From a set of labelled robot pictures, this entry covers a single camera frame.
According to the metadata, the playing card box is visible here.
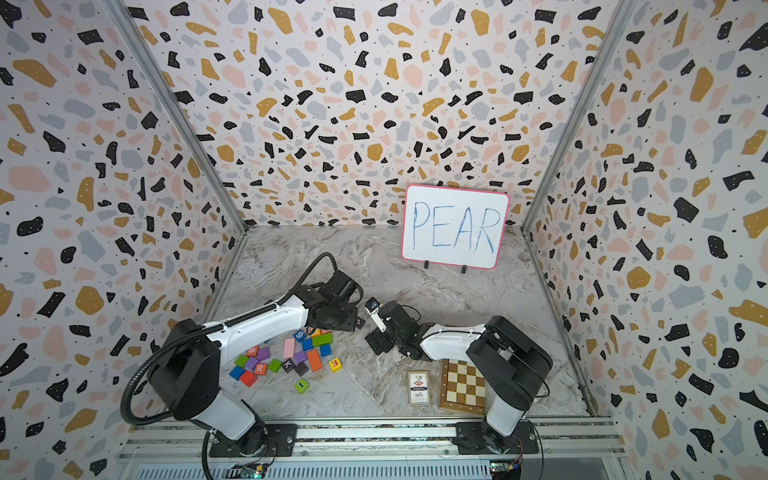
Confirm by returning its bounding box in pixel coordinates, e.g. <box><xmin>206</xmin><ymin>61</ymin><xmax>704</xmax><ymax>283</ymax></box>
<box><xmin>407</xmin><ymin>370</ymin><xmax>431</xmax><ymax>406</ymax></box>

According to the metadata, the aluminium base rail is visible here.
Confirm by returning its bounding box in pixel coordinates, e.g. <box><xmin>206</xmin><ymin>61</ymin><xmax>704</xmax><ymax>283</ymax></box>
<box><xmin>115</xmin><ymin>417</ymin><xmax>634</xmax><ymax>479</ymax></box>

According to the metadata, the long pink block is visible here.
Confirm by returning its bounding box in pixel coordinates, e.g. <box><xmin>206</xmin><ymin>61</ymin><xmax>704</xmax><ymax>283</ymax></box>
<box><xmin>283</xmin><ymin>337</ymin><xmax>296</xmax><ymax>360</ymax></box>

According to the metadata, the small green cube block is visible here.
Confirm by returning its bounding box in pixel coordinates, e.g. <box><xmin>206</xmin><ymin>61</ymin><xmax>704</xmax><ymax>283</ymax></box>
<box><xmin>268</xmin><ymin>359</ymin><xmax>282</xmax><ymax>373</ymax></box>

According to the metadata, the pink framed whiteboard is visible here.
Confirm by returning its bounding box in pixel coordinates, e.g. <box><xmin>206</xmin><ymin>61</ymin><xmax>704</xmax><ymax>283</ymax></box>
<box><xmin>401</xmin><ymin>185</ymin><xmax>510</xmax><ymax>270</ymax></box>

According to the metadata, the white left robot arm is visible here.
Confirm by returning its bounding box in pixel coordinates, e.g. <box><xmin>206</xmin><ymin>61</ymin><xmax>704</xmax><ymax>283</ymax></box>
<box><xmin>120</xmin><ymin>269</ymin><xmax>364</xmax><ymax>456</ymax></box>

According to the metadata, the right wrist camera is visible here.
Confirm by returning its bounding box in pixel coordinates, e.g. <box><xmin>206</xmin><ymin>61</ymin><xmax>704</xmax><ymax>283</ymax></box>
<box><xmin>365</xmin><ymin>297</ymin><xmax>386</xmax><ymax>333</ymax></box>

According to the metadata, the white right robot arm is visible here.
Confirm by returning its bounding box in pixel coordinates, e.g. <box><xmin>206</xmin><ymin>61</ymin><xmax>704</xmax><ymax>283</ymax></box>
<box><xmin>365</xmin><ymin>298</ymin><xmax>553</xmax><ymax>454</ymax></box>

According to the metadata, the long green block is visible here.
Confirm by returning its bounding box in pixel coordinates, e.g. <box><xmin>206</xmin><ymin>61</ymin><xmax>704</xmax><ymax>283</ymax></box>
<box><xmin>311</xmin><ymin>333</ymin><xmax>333</xmax><ymax>348</ymax></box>

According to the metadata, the green I letter block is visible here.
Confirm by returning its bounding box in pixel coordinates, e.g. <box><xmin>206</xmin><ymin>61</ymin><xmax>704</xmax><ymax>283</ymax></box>
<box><xmin>294</xmin><ymin>379</ymin><xmax>310</xmax><ymax>394</ymax></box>

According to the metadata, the red cube block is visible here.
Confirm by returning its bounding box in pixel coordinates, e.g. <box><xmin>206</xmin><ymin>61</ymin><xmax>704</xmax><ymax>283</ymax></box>
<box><xmin>239</xmin><ymin>371</ymin><xmax>258</xmax><ymax>387</ymax></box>

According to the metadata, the wooden chessboard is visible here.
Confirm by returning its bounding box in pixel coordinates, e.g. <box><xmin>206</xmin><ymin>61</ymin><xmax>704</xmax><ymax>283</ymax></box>
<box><xmin>438</xmin><ymin>359</ymin><xmax>486</xmax><ymax>415</ymax></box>

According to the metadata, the long orange block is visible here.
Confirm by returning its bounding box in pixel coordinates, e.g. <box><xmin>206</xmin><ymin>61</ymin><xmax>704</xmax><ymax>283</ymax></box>
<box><xmin>306</xmin><ymin>349</ymin><xmax>323</xmax><ymax>372</ymax></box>

